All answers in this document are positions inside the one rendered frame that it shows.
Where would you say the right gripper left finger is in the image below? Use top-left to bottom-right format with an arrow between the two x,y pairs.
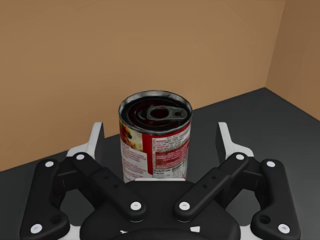
19,121 -> 148,240

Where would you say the tall board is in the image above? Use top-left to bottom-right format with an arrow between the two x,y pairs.
0,0 -> 320,173

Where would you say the red and white can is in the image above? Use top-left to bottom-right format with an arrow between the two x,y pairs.
117,89 -> 193,184

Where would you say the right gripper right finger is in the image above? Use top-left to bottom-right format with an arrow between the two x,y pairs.
173,121 -> 302,240

